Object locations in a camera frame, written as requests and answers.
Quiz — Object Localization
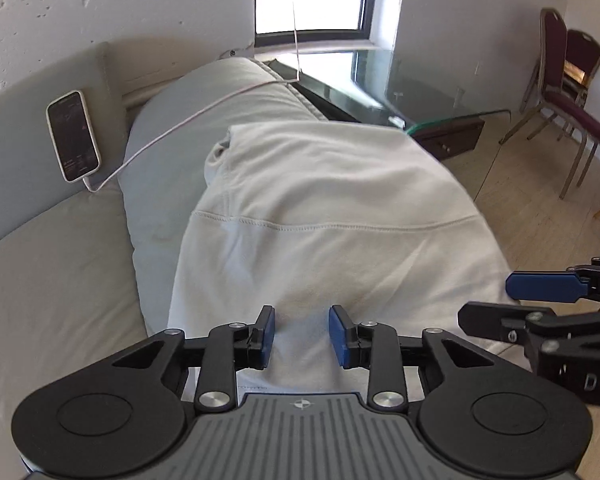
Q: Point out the maroon chair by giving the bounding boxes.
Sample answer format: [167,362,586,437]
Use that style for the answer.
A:
[562,29,600,107]
[498,8,600,200]

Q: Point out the white charging cable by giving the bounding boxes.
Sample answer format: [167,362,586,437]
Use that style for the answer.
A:
[82,8,307,194]

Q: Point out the window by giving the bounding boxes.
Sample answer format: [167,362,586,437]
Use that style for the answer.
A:
[254,0,402,49]

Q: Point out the cream t-shirt with script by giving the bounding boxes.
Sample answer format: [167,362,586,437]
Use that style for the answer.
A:
[169,122,509,393]

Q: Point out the white smartphone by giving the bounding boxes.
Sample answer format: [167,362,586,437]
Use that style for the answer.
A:
[45,90,102,183]

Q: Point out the grey pillow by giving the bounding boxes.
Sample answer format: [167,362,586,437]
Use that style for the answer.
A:
[118,58,324,334]

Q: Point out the maroon chair front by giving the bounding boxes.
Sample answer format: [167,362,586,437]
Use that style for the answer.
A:
[498,8,600,200]

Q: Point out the maroon chair rear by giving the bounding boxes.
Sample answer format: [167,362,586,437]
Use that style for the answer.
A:
[562,29,600,107]

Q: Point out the grey sofa back cushion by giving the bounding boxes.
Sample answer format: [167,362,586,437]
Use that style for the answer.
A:
[0,42,128,240]

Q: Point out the glass side table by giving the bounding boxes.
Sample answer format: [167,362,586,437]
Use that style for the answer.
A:
[266,49,512,162]

